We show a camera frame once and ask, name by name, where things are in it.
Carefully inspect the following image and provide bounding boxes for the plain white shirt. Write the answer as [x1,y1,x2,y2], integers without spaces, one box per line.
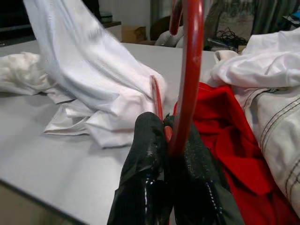
[210,29,300,96]

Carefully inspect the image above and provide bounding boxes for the black tangled cables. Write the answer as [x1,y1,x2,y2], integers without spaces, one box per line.
[207,27,248,51]

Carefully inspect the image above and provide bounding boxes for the red plastic hanger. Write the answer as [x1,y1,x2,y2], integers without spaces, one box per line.
[150,0,204,158]

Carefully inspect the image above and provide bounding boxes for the white pillow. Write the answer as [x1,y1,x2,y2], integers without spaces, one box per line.
[154,30,181,47]
[176,35,188,49]

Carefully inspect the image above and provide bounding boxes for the black television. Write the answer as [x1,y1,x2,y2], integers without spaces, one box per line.
[0,0,32,42]

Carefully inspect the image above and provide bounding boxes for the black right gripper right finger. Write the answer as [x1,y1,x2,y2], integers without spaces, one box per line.
[167,121,246,225]

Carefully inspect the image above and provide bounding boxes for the white denim jeans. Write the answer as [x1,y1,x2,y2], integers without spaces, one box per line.
[235,85,300,213]

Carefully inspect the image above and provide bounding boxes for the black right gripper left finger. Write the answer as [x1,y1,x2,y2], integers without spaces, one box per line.
[106,112,174,225]

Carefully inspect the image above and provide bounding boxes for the brown cardboard box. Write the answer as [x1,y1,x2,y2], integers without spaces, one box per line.
[121,24,147,44]

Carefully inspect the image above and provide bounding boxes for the white t-shirt dark print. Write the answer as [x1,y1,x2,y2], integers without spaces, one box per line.
[22,0,169,150]

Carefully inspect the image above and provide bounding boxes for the pale patterned curtain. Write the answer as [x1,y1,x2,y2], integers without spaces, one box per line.
[206,0,300,45]

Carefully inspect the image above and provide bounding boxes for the red shirt with white stripes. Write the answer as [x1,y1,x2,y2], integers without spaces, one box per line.
[173,82,300,225]

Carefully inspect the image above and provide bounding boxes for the brown wicker chair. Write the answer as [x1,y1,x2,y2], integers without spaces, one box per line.
[150,15,179,42]

